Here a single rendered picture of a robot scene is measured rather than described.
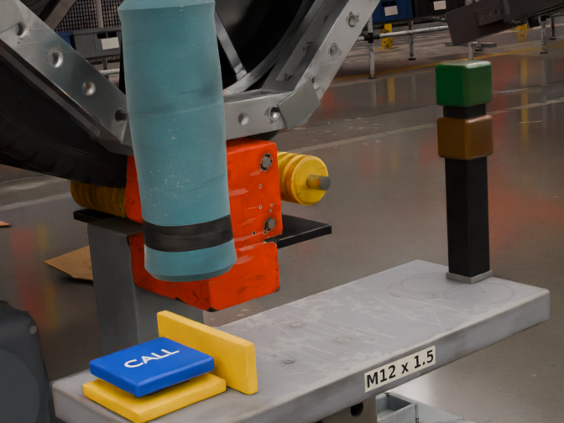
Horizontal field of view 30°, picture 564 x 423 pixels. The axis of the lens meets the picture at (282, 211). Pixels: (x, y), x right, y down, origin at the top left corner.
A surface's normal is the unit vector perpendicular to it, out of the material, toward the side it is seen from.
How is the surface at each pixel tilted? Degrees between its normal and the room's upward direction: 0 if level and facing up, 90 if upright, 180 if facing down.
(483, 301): 0
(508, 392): 0
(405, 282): 0
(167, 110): 90
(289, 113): 90
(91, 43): 83
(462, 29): 90
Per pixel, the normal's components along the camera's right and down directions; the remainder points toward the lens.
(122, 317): -0.77, 0.21
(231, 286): 0.64, 0.14
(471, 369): -0.07, -0.97
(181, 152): 0.14, 0.27
